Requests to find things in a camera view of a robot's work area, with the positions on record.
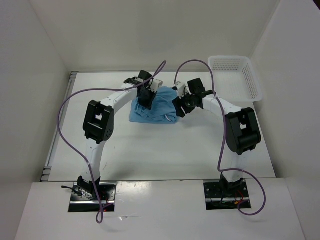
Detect blue mesh shorts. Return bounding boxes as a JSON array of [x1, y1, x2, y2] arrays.
[[129, 86, 179, 124]]

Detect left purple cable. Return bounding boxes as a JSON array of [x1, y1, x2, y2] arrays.
[[57, 60, 167, 224]]

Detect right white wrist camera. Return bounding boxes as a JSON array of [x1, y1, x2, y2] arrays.
[[173, 81, 187, 99]]

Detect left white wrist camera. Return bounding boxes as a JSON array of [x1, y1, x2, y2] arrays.
[[149, 78, 163, 93]]

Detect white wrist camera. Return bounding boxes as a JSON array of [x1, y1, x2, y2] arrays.
[[173, 81, 187, 99], [149, 78, 163, 93]]

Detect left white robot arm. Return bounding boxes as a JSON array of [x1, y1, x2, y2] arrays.
[[77, 70, 163, 200]]

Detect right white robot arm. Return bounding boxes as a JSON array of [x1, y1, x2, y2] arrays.
[[172, 78, 262, 197]]

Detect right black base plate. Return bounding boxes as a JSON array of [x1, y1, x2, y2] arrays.
[[203, 179, 252, 211]]

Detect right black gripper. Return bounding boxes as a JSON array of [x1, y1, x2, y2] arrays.
[[172, 89, 196, 118]]

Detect white plastic basket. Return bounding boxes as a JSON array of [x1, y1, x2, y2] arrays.
[[208, 55, 263, 103]]

